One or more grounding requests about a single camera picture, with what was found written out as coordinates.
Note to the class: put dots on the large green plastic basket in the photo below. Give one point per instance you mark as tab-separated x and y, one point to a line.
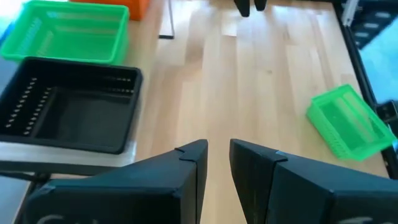
71	34

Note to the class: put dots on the large black plastic basket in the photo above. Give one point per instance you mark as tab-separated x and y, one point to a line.
77	70

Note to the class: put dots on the white bracket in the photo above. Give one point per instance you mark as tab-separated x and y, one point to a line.
349	11

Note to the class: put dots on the black table frame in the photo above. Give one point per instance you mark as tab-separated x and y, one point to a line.
355	53

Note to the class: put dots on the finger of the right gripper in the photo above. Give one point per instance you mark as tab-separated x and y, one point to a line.
260	4
242	7

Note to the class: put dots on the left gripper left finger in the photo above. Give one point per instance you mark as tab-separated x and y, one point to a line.
140	193

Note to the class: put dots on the black table-level camera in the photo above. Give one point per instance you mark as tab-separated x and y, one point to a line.
387	112

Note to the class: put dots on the small green plastic basket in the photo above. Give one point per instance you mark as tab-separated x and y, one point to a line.
348	124

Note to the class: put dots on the large orange plastic basket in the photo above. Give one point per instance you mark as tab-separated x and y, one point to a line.
136	9

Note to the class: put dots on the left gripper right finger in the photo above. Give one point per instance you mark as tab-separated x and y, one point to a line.
311	193

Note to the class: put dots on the small black plastic basket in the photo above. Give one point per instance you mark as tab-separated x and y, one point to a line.
84	115

